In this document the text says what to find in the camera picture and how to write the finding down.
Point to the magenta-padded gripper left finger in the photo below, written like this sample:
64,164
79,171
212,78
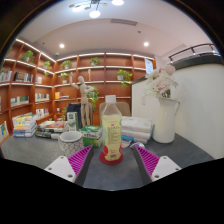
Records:
63,166

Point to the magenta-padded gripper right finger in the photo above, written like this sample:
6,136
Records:
161,166

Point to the clear yellow drink bottle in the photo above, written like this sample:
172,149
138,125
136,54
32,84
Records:
111,133

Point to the white patterned mug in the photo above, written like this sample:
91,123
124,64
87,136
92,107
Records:
70,143

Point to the flat stack of magazines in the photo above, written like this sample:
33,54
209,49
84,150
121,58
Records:
51,128

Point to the small colourful snack packets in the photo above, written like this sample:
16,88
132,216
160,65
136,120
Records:
128,141

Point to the green and white box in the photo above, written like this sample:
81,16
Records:
91,135

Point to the white ceramic pitcher vase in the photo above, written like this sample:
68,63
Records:
165,123

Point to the stack of white books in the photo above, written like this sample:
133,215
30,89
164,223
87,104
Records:
137,126

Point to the small green-white drink carton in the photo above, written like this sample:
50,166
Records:
72,120

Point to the stack of colourful books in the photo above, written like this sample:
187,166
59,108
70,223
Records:
24,125

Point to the wooden artist mannequin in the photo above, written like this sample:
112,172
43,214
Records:
83,96

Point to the white and pink flower bouquet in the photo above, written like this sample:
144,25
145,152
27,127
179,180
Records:
161,83

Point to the wooden shelf unit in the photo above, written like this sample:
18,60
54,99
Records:
106,75

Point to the round recessed ceiling light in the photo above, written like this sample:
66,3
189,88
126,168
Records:
146,43
62,45

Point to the ceiling air vent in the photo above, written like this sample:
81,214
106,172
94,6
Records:
124,22

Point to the ceiling lamp with round bulbs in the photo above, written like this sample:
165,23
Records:
94,14

